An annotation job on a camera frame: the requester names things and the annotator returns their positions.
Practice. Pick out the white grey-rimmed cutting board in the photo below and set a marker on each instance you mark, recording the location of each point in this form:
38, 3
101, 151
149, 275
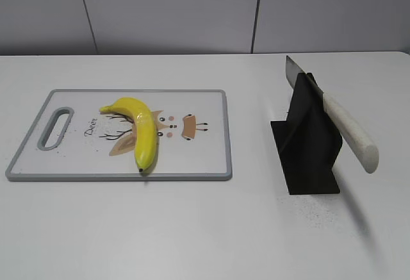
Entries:
70, 140

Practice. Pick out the white-handled kitchen knife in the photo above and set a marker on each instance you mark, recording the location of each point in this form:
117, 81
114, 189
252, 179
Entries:
357, 138

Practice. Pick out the yellow plastic banana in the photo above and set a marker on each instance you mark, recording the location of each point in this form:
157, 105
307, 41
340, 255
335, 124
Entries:
146, 131

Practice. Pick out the black knife stand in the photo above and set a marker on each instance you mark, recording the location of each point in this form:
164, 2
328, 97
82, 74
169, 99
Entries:
308, 142

